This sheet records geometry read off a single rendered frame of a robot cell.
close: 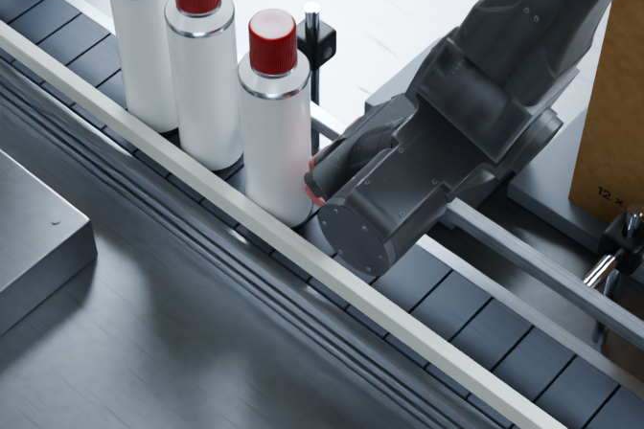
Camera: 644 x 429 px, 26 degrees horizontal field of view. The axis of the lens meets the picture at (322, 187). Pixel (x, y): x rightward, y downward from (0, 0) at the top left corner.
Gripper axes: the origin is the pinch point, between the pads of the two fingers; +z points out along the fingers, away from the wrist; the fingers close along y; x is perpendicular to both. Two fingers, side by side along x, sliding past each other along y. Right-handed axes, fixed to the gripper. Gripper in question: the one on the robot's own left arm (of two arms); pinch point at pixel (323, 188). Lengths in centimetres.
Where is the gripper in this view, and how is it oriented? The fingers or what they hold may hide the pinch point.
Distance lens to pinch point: 104.8
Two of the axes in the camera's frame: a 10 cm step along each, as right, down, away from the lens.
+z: -4.7, 1.5, 8.7
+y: -6.6, 5.9, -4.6
